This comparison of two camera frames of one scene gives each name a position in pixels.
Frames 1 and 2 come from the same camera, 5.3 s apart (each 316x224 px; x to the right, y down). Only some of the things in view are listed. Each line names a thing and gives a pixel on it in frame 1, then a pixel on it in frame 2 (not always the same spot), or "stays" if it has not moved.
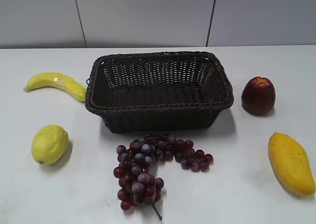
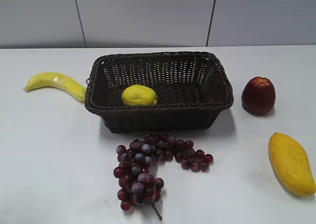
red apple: x=258 y=95 stays
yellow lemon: x=49 y=144 → x=138 y=95
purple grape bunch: x=137 y=161 stays
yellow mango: x=291 y=164 stays
